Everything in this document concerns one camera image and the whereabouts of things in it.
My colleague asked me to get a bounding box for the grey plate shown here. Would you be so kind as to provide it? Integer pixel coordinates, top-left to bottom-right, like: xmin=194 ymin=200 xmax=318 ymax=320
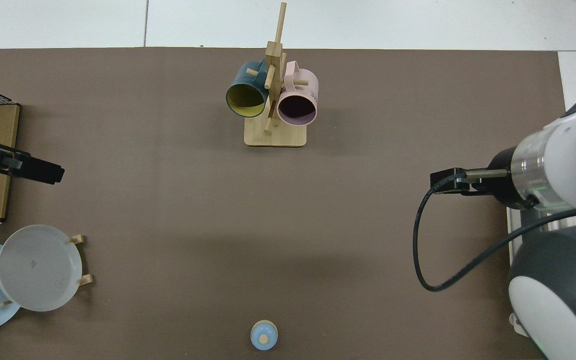
xmin=0 ymin=224 xmax=83 ymax=313

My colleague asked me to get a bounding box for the black cable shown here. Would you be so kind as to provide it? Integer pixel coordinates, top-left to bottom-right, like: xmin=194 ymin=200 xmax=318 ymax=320
xmin=412 ymin=169 xmax=576 ymax=293

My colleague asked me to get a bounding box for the brown table cloth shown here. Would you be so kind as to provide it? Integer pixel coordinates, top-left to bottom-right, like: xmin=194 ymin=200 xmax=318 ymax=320
xmin=0 ymin=47 xmax=568 ymax=360

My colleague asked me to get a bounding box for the small blue round holder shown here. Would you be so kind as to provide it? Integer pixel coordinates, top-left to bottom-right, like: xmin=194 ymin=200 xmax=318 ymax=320
xmin=250 ymin=320 xmax=279 ymax=351

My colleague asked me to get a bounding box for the wooden plate rack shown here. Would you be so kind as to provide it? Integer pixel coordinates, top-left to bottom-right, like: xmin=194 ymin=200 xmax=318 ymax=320
xmin=0 ymin=234 xmax=94 ymax=307

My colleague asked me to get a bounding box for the dark teal mug yellow inside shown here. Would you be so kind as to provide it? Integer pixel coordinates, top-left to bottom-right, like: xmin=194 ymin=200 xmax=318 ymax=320
xmin=225 ymin=60 xmax=270 ymax=119

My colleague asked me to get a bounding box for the pink mug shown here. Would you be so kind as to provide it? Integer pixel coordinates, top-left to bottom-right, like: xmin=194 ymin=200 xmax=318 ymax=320
xmin=276 ymin=60 xmax=320 ymax=127

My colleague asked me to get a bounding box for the wooden cup stand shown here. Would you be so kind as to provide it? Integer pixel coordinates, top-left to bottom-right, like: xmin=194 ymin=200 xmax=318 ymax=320
xmin=244 ymin=2 xmax=308 ymax=148

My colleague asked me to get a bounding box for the pale toaster oven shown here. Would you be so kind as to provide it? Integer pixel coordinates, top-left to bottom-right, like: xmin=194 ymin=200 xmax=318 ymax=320
xmin=506 ymin=206 xmax=534 ymax=338

